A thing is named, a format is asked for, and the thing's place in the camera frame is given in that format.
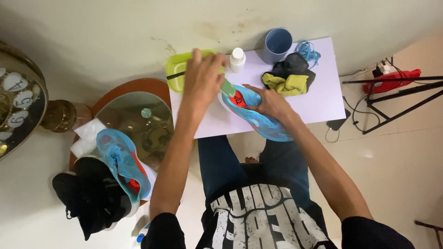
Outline bottle with blue cap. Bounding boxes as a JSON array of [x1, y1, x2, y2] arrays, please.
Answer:
[[136, 222, 151, 243]]

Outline blue and red sneaker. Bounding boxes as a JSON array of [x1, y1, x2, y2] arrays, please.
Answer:
[[96, 129, 152, 205], [218, 85, 295, 142]]

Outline round glass side table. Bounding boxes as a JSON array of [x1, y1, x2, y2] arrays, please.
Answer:
[[69, 78, 174, 208]]

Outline black phone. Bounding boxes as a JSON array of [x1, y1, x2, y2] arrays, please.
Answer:
[[326, 109, 351, 131]]

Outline blue shoelaces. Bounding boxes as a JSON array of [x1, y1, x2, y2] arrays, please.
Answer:
[[296, 41, 322, 69]]

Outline small white bottle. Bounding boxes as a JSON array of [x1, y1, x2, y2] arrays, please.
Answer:
[[230, 47, 246, 73]]

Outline black and yellow cloth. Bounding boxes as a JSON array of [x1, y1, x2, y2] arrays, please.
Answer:
[[261, 53, 316, 97]]

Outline black printed shirt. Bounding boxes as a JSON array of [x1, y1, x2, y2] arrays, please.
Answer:
[[141, 163, 415, 249]]

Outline black cable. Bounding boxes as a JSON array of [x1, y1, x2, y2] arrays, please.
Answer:
[[343, 91, 382, 134]]

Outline dark wooden chair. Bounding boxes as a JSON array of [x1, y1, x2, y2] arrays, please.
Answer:
[[415, 220, 443, 249]]

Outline dark blue trousers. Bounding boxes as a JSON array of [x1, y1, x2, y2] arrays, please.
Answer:
[[197, 135, 311, 210]]

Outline brass clock stand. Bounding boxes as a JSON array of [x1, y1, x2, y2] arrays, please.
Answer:
[[41, 100, 93, 133]]

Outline white cable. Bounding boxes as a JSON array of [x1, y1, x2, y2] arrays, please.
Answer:
[[325, 127, 342, 144]]

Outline green cleaning brush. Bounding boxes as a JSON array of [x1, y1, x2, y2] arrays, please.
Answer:
[[221, 79, 237, 98]]

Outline round brass wall clock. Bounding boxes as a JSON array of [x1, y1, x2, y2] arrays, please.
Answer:
[[0, 41, 48, 162]]

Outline white plug adapter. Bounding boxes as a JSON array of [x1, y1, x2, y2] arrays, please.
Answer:
[[372, 61, 396, 77]]

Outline lime green plastic basin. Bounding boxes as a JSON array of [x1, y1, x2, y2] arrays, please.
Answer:
[[165, 49, 225, 94]]

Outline red power strip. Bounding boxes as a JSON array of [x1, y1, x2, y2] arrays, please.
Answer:
[[363, 69, 422, 95]]

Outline person's left hand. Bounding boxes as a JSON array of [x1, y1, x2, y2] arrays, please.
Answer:
[[181, 48, 229, 112]]

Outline black tripod stand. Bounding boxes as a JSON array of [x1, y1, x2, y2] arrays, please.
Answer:
[[342, 75, 443, 135]]

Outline person's right hand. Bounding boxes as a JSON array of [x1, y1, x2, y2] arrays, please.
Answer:
[[242, 84, 295, 122]]

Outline blue plastic cup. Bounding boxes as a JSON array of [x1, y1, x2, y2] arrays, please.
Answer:
[[262, 28, 293, 65]]

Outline white crumpled tissue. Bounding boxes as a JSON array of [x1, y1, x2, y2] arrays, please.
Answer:
[[70, 118, 107, 158]]

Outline pair of black shoes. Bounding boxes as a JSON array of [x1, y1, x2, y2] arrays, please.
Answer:
[[52, 157, 133, 241]]

